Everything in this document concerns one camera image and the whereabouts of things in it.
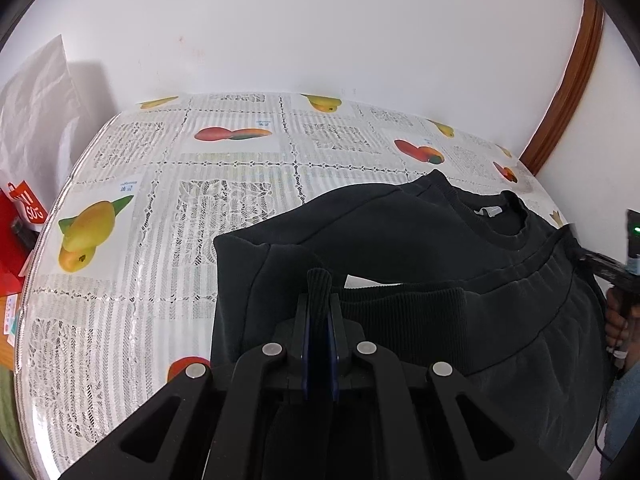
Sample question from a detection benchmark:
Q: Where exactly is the person's right hand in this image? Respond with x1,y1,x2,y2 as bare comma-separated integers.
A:
602,285,640,363

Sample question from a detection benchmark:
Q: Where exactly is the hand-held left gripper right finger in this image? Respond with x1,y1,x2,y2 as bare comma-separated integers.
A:
322,294,572,480

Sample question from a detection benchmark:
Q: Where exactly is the person's right forearm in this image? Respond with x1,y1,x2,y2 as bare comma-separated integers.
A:
597,352,640,473

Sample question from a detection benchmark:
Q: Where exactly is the fruit print tablecloth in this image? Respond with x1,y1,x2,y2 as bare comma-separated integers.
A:
14,91,571,480

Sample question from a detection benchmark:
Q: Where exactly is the wooden nightstand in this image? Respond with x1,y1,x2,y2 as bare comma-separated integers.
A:
0,294,22,373

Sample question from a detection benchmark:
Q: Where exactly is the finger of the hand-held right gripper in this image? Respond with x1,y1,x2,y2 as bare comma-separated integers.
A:
570,225,632,283

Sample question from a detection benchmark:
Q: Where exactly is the red paper bag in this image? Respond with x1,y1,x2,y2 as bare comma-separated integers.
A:
0,192,40,297

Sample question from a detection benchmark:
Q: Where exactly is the brown wooden door frame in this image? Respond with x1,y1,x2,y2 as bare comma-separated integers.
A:
519,0,606,175

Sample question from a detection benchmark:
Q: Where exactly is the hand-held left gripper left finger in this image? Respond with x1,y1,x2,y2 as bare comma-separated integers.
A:
60,294,322,480

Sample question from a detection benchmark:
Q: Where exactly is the black sweatshirt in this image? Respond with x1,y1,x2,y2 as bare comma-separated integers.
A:
210,169,615,463

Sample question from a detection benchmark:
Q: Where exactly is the green blanket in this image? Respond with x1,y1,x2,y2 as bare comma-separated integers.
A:
0,369,21,461

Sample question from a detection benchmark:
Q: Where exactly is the thin black cable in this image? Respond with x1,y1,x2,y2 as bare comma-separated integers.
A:
594,397,618,463

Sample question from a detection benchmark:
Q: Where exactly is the white shopping bag red print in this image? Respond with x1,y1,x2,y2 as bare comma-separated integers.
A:
0,35,85,233

